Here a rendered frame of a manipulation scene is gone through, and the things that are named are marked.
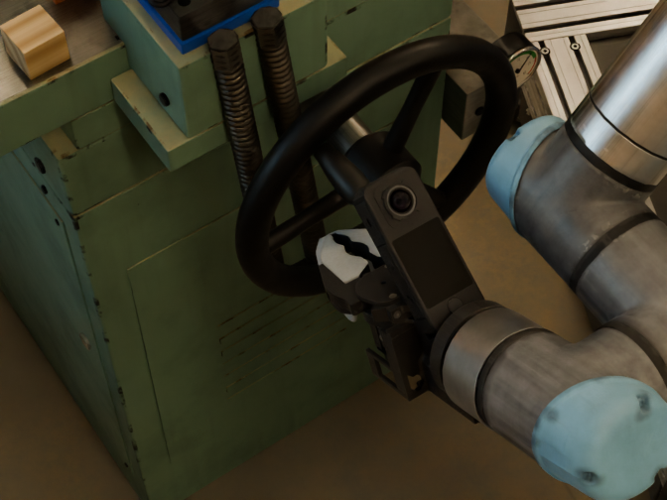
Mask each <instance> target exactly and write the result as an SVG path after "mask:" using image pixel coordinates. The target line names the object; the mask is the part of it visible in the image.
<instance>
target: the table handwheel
mask: <svg viewBox="0 0 667 500"><path fill-rule="evenodd" d="M445 69H467V70H470V71H473V72H475V73H476V74H478V75H479V76H480V78H481V79H482V81H483V83H484V88H485V101H484V107H483V111H482V115H481V118H480V121H479V124H478V126H477V128H476V131H475V133H474V135H473V137H472V139H471V141H470V143H469V144H468V146H467V149H466V150H465V152H464V153H463V155H462V156H461V158H460V159H459V161H458V162H457V163H456V165H455V166H454V167H453V169H452V170H451V171H450V172H449V174H448V175H447V176H446V177H445V179H444V180H443V181H442V182H441V183H440V184H439V185H438V186H437V187H436V188H434V187H431V186H428V185H426V184H424V183H423V184H424V186H425V188H426V190H427V192H428V194H429V195H430V197H431V199H432V201H433V203H434V205H435V207H436V209H437V210H438V212H439V214H440V215H441V217H442V219H443V221H444V222H445V221H446V220H447V219H448V218H449V217H450V216H451V215H452V214H453V213H454V212H455V211H456V210H457V209H458V208H459V207H460V206H461V205H462V204H463V203H464V201H465V200H466V199H467V198H468V197H469V195H470V194H471V193H472V192H473V191H474V189H475V188H476V187H477V185H478V184H479V183H480V181H481V180H482V179H483V177H484V176H485V174H486V170H487V167H488V164H489V162H490V160H491V158H492V156H493V155H494V153H495V152H496V150H497V149H498V147H499V146H500V145H501V144H502V143H503V142H504V140H506V137H507V135H508V133H509V130H510V127H511V125H512V121H513V118H514V114H515V109H516V103H517V81H516V76H515V73H514V70H513V67H512V65H511V62H510V61H509V59H508V58H507V56H506V55H505V54H504V53H503V52H502V50H501V49H499V48H498V47H497V46H495V45H494V44H492V43H490V42H489V41H486V40H484V39H482V38H479V37H474V36H469V35H459V34H450V35H440V36H434V37H429V38H425V39H421V40H418V41H415V42H412V43H409V44H406V45H403V46H401V47H398V48H396V49H394V50H391V51H389V52H387V53H385V54H383V55H381V56H379V57H377V58H375V59H373V60H371V61H370V62H367V63H366V64H364V65H362V66H361V67H359V68H357V69H356V70H354V71H353V72H351V73H350V74H348V75H347V76H346V77H344V78H343V79H341V80H340V81H339V82H337V83H336V84H335V85H333V86H331V87H330V88H328V89H326V90H324V91H322V92H320V93H318V94H317V95H315V96H313V97H311V98H309V99H307V100H305V101H303V102H302V103H300V107H301V112H302V114H301V115H300V116H299V117H298V118H297V119H296V120H295V121H294V122H293V123H292V124H291V125H290V127H289V128H288V129H287V130H286V131H285V132H284V133H283V135H282V136H281V137H280V138H279V140H278V141H277V142H276V143H275V145H274V146H273V147H272V149H271V150H270V151H269V153H268V154H267V156H266V157H265V159H264V160H263V162H262V163H261V165H260V167H259V168H258V170H257V172H256V173H255V175H254V177H253V179H252V181H251V183H250V185H249V187H248V189H247V191H246V193H245V196H244V198H243V201H242V202H241V205H240V209H239V212H238V216H237V221H236V227H235V250H236V255H237V258H238V261H239V264H240V266H241V268H242V270H243V272H244V273H245V275H246V276H247V277H248V278H249V279H250V281H251V282H252V283H254V284H255V285H256V286H258V287H259V288H261V289H263V290H264V291H266V292H269V293H271V294H274V295H279V296H284V297H309V296H315V295H320V294H324V293H325V292H326V290H325V286H324V283H323V279H322V276H321V272H320V268H319V264H314V265H307V266H290V265H286V264H283V263H280V262H279V261H277V260H276V259H275V258H274V257H273V256H272V254H271V253H273V252H274V251H276V250H277V249H279V248H281V247H282V246H284V245H285V244H287V243H288V242H290V241H291V240H293V239H294V238H296V237H297V236H299V235H300V234H302V233H303V232H305V231H306V230H308V229H309V228H311V227H312V226H314V225H315V224H317V223H319V222H320V221H322V220H324V219H325V218H327V217H329V216H330V215H332V214H334V213H335V212H337V211H339V210H340V209H342V208H344V207H345V206H347V205H348V203H347V202H346V201H345V200H344V199H343V198H342V197H341V196H340V195H339V194H338V193H337V191H336V190H335V189H334V190H333V191H331V192H330V193H328V194H327V195H325V196H324V197H322V198H321V199H319V200H318V201H316V202H315V203H313V204H312V205H310V206H309V207H307V208H306V209H304V210H303V211H301V212H300V213H298V214H296V215H295V216H293V217H291V218H290V219H288V220H286V221H285V222H283V223H281V224H280V225H278V226H277V227H275V228H273V229H272V230H270V227H271V223H272V220H273V217H274V214H275V211H276V209H277V206H278V204H279V202H280V200H281V198H282V197H283V195H284V193H285V191H286V190H287V188H288V186H289V185H290V183H291V182H292V180H293V179H294V177H295V176H296V174H297V173H298V172H299V170H300V169H301V168H302V166H303V165H304V164H305V163H306V161H307V160H308V159H309V158H310V157H311V156H312V155H313V153H314V152H315V151H316V150H317V149H318V147H319V146H320V145H321V144H322V143H323V142H324V141H326V142H327V143H331V144H332V145H333V146H334V147H335V148H336V149H337V150H338V151H340V152H341V153H342V154H344V155H345V156H346V157H347V158H348V159H349V160H350V161H351V162H352V163H354V164H355V165H356V166H357V167H358V168H359V169H360V170H361V171H362V172H363V173H364V175H365V176H366V177H367V178H368V180H369V181H370V182H373V181H375V180H377V179H379V178H381V177H382V176H384V175H386V174H388V173H390V172H392V171H394V170H396V169H398V168H401V167H411V168H413V169H415V170H416V171H417V173H418V175H419V177H421V173H422V167H421V165H420V163H419V162H418V161H417V160H416V159H415V158H414V157H413V156H412V155H411V153H410V152H409V151H408V150H407V149H406V148H405V145H406V143H407V141H408V138H409V136H410V134H411V132H412V130H413V127H414V125H415V123H416V121H417V119H418V117H419V114H420V112H421V110H422V108H423V106H424V104H425V103H426V101H427V99H428V97H429V95H430V93H431V91H432V89H433V87H434V85H435V84H436V82H437V80H438V78H439V76H440V74H441V72H442V70H445ZM414 78H416V79H415V81H414V83H413V85H412V87H411V89H410V92H409V94H408V96H407V98H406V100H405V102H404V104H403V106H402V108H401V110H400V112H399V114H398V115H397V117H396V119H395V121H394V123H393V125H392V127H391V129H390V131H389V132H388V131H381V132H372V131H371V130H370V129H369V128H368V126H367V125H366V124H365V123H364V122H363V121H362V120H361V119H360V118H359V116H358V115H357V114H356V113H357V112H358V111H360V110H361V109H362V108H364V107H365V106H367V105H368V104H369V103H371V102H372V101H374V100H375V99H377V98H379V97H380V96H382V95H383V94H385V93H387V92H388V91H390V90H392V89H394V88H396V87H397V86H399V85H401V84H404V83H406V82H408V81H410V80H412V79H414Z"/></svg>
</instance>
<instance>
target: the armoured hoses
mask: <svg viewBox="0 0 667 500"><path fill-rule="evenodd" d="M250 21H251V25H252V28H253V30H254V32H255V34H254V35H255V36H256V40H255V41H256V42H257V45H256V46H257V47H258V52H259V53H260V54H259V57H260V58H261V59H260V62H261V63H262V65H261V67H262V68H263V69H262V70H263V73H264V78H265V83H266V88H267V93H268V98H269V101H270V104H271V108H272V113H273V118H274V123H275V127H276V132H277V137H278V140H279V138H280V137H281V136H282V135H283V133H284V132H285V131H286V130H287V129H288V128H289V127H290V125H291V124H292V123H293V122H294V121H295V120H296V119H297V118H298V117H299V116H300V115H301V114H302V112H301V107H300V102H299V97H298V92H297V87H296V82H295V78H294V73H293V68H292V62H291V57H290V52H289V47H288V41H287V33H286V28H285V23H284V18H283V16H282V13H281V12H280V11H279V10H278V9H277V8H276V7H271V6H268V7H262V8H259V9H258V10H256V11H255V12H254V13H253V15H252V16H251V18H250ZM207 45H208V50H209V51H210V53H211V55H210V57H211V58H212V63H213V69H214V74H215V75H216V77H215V79H216V80H217V82H216V84H217V85H218V87H217V89H218V90H219V96H220V101H221V106H222V111H223V116H224V118H225V122H226V127H227V131H228V136H229V141H230V146H231V150H232V154H233V157H234V161H235V166H236V169H237V174H238V178H239V183H240V187H241V192H242V196H243V197H244V196H245V193H246V191H247V189H248V187H249V185H250V183H251V181H252V179H253V177H254V175H255V173H256V172H257V170H258V168H259V167H260V165H261V163H262V162H263V155H262V150H261V146H260V141H259V136H258V131H257V126H256V121H255V116H254V111H253V106H252V101H251V95H250V90H249V86H248V82H247V78H246V73H245V68H244V63H243V57H242V52H241V47H240V42H239V39H238V35H237V34H236V32H235V31H233V30H230V29H218V30H216V31H215V32H213V33H211V34H210V36H209V37H208V38H207ZM289 190H290V194H291V198H292V202H293V206H294V210H295V214H298V213H300V212H301V211H303V210H304V209H306V208H307V207H309V206H310V205H312V204H313V203H315V202H316V201H318V200H319V197H318V191H317V185H316V180H315V176H314V171H313V167H312V161H311V157H310V158H309V159H308V160H307V161H306V163H305V164H304V165H303V166H302V168H301V169H300V170H299V172H298V173H297V174H296V176H295V177H294V179H293V180H292V182H291V183H290V185H289ZM325 236H326V231H325V225H324V221H323V220H322V221H320V222H319V223H317V224H315V225H314V226H312V227H311V228H309V229H308V230H306V231H305V232H303V233H302V234H300V237H301V241H302V245H303V249H304V253H305V257H306V258H304V259H303V260H300V261H299V262H297V263H295V264H293V265H291V266H307V265H314V264H318V260H317V255H316V250H317V246H318V242H319V239H320V238H323V237H325ZM271 254H272V256H273V257H274V258H275V259H276V260H277V261H279V262H280V263H283V264H284V259H283V253H282V249H281V248H279V249H277V250H276V251H274V252H273V253H271Z"/></svg>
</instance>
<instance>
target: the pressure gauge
mask: <svg viewBox="0 0 667 500"><path fill-rule="evenodd" d="M493 44H494V45H495V46H497V47H498V48H499V49H501V50H502V52H503V53H504V54H505V55H506V56H507V58H508V59H509V61H510V62H511V65H512V67H513V70H514V73H515V76H516V81H517V89H518V88H519V87H521V86H522V85H523V84H524V83H526V82H527V81H528V80H529V79H530V78H531V76H532V75H533V74H534V73H535V71H536V70H537V68H538V66H539V64H540V61H541V58H542V55H541V51H540V50H539V49H538V48H537V47H535V46H534V45H533V44H532V43H531V42H530V41H529V40H528V39H527V38H526V37H525V36H524V35H523V34H522V33H520V32H512V33H508V34H505V35H503V36H502V37H500V38H499V39H497V40H496V41H495V42H494V43H493ZM531 53H532V54H531ZM530 54H531V56H530ZM529 56H530V57H529ZM528 57H529V59H528ZM527 59H528V60H527ZM526 60H527V62H525V61H526ZM524 63H525V65H523V64H524ZM522 66H523V68H521V67H522ZM518 68H519V69H521V70H520V72H519V73H516V72H515V71H516V70H517V69H518Z"/></svg>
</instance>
